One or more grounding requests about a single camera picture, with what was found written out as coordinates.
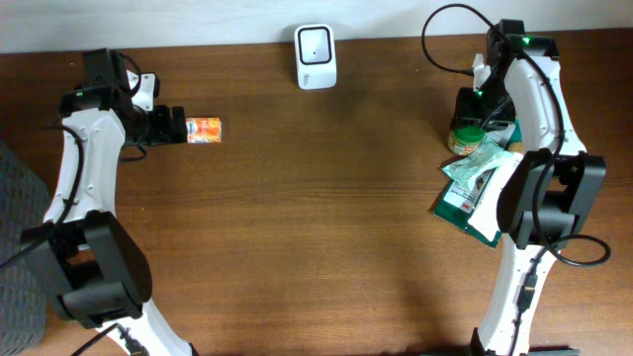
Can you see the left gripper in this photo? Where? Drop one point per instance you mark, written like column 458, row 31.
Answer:
column 177, row 124

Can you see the white tube gold cap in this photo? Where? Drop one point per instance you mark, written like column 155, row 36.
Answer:
column 483, row 220

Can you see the teal snack packet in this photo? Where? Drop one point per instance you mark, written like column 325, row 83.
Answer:
column 489, row 155

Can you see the green white 3M bag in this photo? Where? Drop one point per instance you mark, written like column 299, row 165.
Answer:
column 457, row 203

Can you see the green lid jar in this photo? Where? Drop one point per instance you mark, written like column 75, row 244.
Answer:
column 465, row 140

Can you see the orange tissue pack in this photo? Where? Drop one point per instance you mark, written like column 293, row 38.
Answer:
column 204, row 130

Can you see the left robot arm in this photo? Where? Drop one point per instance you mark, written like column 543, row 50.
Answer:
column 92, row 270

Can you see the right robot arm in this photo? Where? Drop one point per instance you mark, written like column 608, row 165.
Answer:
column 546, row 201

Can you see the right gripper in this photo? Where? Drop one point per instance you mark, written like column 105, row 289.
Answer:
column 461, row 110

